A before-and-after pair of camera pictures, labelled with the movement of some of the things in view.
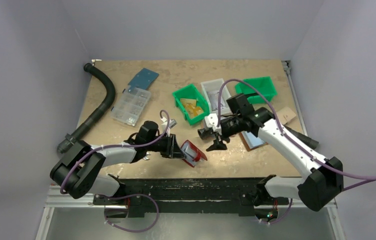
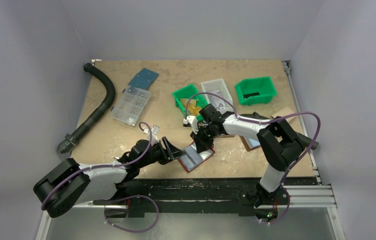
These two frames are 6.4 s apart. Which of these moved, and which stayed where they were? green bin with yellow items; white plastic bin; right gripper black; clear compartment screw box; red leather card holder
Moved: red leather card holder; right gripper black
Stayed: green bin with yellow items; white plastic bin; clear compartment screw box
